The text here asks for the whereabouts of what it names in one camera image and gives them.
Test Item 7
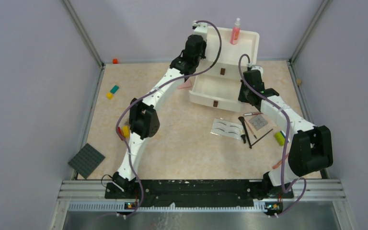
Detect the grey eyeshadow palette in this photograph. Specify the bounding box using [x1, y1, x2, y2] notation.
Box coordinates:
[249, 115, 268, 130]

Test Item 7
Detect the thin black eyeliner brush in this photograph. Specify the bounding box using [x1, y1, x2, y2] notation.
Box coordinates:
[252, 128, 274, 146]

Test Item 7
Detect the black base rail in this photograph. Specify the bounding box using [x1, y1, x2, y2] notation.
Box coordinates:
[104, 179, 294, 208]

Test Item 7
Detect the white drawer organizer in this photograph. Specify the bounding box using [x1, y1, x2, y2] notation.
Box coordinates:
[189, 27, 260, 112]

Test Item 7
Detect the eyebrow stencil sheet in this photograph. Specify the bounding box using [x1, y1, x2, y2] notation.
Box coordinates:
[210, 118, 243, 140]

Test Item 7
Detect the dark grey building baseplate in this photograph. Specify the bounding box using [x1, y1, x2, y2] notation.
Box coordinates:
[68, 143, 105, 179]

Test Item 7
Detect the thin brown brush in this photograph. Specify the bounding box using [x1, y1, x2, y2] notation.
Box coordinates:
[245, 120, 257, 139]

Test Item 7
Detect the black makeup brush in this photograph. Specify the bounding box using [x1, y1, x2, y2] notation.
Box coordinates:
[238, 116, 252, 149]

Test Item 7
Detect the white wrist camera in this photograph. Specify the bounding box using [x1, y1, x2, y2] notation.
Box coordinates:
[192, 21, 208, 41]
[247, 64, 264, 75]

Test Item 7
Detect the coral pink pencil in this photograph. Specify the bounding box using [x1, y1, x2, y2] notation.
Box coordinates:
[272, 154, 289, 170]

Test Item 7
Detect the pink rectangular sponge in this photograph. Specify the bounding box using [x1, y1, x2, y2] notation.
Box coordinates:
[178, 80, 192, 89]

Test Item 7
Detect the red yellow toy block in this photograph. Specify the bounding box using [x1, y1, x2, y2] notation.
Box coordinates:
[116, 126, 130, 140]

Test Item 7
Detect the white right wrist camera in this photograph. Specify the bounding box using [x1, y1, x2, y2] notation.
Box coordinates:
[247, 64, 264, 75]

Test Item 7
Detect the pink spray bottle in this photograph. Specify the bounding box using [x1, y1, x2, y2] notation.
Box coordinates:
[230, 18, 241, 45]

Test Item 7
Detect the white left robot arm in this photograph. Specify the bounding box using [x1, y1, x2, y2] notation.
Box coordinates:
[112, 34, 207, 198]

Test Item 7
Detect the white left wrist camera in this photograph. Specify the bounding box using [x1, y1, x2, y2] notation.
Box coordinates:
[192, 21, 208, 41]

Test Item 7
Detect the teal toy block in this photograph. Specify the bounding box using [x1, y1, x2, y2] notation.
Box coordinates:
[110, 85, 119, 94]

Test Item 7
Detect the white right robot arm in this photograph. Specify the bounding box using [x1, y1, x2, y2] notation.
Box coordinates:
[239, 69, 334, 197]

